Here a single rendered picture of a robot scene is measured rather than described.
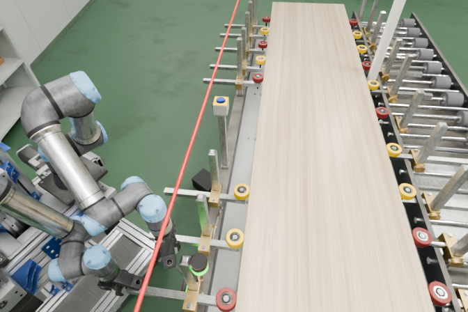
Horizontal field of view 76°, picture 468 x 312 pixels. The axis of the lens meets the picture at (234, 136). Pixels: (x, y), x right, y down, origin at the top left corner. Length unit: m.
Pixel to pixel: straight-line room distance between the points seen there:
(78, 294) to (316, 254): 1.48
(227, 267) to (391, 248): 0.76
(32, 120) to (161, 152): 2.04
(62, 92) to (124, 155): 2.06
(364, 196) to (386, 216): 0.13
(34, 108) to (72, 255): 0.51
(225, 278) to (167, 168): 1.46
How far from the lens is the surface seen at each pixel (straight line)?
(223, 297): 1.30
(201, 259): 1.11
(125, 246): 2.27
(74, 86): 1.06
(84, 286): 2.26
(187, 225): 2.47
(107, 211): 1.01
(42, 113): 1.05
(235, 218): 1.75
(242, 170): 1.94
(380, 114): 2.08
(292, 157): 1.67
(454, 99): 2.56
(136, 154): 3.04
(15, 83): 4.33
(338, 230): 1.47
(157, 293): 1.39
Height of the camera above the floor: 2.15
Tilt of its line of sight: 45 degrees down
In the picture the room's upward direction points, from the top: 2 degrees counter-clockwise
